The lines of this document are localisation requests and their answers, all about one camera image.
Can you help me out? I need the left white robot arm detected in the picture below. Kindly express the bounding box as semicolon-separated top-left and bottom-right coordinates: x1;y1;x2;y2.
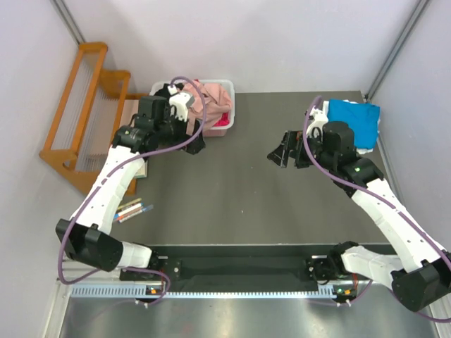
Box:
56;92;204;280

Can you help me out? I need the pink t shirt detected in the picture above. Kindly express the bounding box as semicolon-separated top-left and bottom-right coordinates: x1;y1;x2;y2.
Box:
183;80;234;137

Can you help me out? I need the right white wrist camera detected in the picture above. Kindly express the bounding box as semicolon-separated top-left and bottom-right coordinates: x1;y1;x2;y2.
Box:
306;101;329;137

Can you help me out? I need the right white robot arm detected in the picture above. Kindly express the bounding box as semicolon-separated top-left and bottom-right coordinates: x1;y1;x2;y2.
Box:
267;122;450;312

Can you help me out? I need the purple cable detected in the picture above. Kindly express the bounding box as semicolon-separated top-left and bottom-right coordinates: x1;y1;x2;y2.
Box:
58;75;206;307
303;95;451;323

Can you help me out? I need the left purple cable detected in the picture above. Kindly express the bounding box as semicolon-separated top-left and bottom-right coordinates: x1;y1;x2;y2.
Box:
58;75;206;307

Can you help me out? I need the blue folded t shirt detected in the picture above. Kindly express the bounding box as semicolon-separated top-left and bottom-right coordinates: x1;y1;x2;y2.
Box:
326;99;381;149

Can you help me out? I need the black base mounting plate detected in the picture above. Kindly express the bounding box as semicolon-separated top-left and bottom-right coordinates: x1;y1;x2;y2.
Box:
119;245;397;293

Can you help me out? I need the white plastic laundry basket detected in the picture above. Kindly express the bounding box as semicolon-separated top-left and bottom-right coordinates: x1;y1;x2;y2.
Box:
149;79;236;138

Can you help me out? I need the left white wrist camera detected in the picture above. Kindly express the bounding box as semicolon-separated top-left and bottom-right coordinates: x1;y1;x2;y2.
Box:
168;84;194;122

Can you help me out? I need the magenta t shirt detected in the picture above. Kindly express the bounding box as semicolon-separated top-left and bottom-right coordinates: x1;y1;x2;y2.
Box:
214;112;230;127

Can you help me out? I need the black t shirt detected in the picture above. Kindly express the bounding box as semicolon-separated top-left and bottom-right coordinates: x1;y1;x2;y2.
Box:
154;83;184;99

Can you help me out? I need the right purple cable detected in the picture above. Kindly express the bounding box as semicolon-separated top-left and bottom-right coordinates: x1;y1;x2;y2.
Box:
303;95;451;323

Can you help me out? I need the bundle of marker pens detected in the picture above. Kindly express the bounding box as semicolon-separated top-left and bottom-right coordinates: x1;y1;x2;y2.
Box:
113;198;154;223

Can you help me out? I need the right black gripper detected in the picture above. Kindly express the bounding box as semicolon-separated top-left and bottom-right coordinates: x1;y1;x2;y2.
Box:
267;130;335;170

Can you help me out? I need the grey slotted cable duct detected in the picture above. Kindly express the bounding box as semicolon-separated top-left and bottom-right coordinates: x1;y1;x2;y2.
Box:
70;284;339;299

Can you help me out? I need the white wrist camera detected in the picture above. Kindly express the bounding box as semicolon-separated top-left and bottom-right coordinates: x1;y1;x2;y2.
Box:
306;101;329;137
168;84;194;122

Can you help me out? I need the white folded t shirt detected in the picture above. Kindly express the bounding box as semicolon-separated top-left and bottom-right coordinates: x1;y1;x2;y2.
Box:
319;99;382;155

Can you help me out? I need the orange wooden rack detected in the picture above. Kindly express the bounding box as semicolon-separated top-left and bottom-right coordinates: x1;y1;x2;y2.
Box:
39;42;142;195

